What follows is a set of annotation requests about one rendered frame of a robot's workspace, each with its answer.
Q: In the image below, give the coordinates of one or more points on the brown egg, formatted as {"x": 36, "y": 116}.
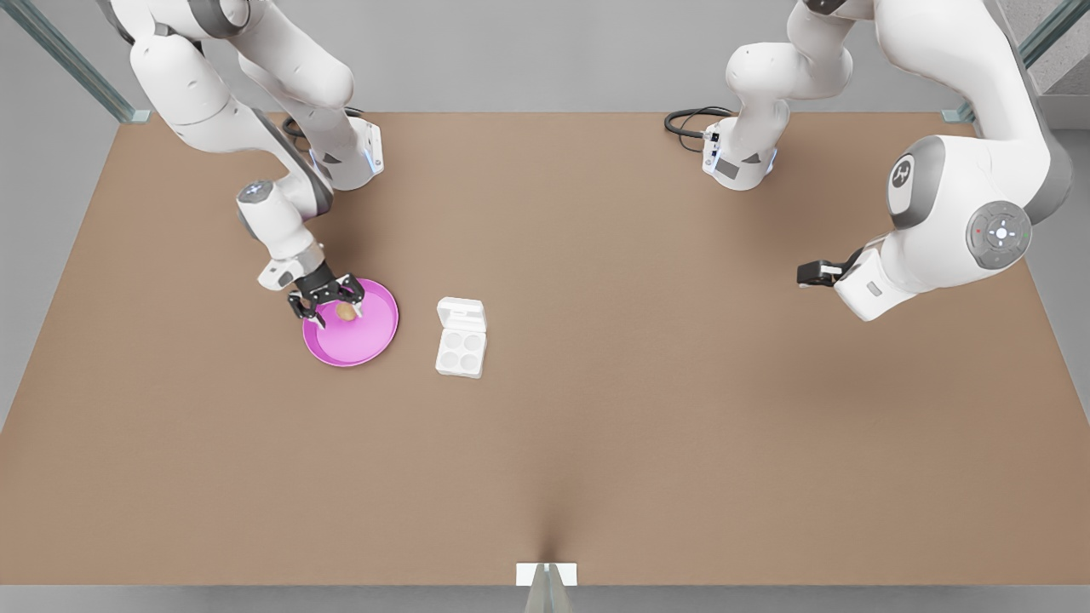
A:
{"x": 346, "y": 312}

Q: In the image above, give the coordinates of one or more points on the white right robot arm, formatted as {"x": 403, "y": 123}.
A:
{"x": 213, "y": 111}

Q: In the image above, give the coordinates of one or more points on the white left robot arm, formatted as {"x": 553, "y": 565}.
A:
{"x": 954, "y": 170}

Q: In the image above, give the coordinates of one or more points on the white egg box base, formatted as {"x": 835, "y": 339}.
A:
{"x": 461, "y": 352}

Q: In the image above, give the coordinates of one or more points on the pink round plate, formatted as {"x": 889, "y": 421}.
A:
{"x": 362, "y": 340}

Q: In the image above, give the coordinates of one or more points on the silver frame post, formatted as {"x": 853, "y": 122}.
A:
{"x": 1035, "y": 42}
{"x": 546, "y": 583}
{"x": 68, "y": 60}

